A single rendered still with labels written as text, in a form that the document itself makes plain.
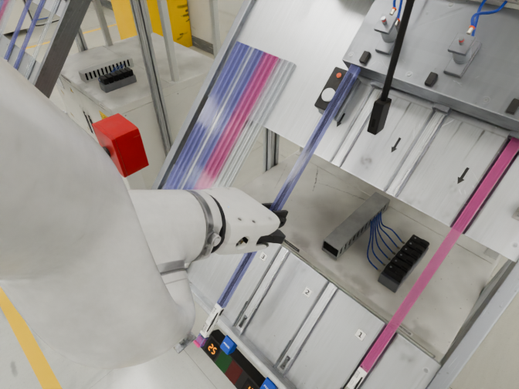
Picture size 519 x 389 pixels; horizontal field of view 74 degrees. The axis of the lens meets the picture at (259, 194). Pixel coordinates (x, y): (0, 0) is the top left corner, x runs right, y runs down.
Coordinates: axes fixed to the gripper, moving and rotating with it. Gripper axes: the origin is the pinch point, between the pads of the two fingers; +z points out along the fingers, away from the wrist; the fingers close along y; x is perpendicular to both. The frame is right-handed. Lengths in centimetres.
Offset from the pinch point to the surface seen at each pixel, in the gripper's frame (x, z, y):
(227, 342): 29.4, 5.8, 0.2
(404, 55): -29.6, 10.7, -3.4
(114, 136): 14, 15, 69
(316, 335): 17.0, 9.0, -13.0
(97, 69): 8, 45, 144
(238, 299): 22.1, 8.2, 3.3
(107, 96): 16, 42, 124
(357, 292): 18.9, 38.7, -10.0
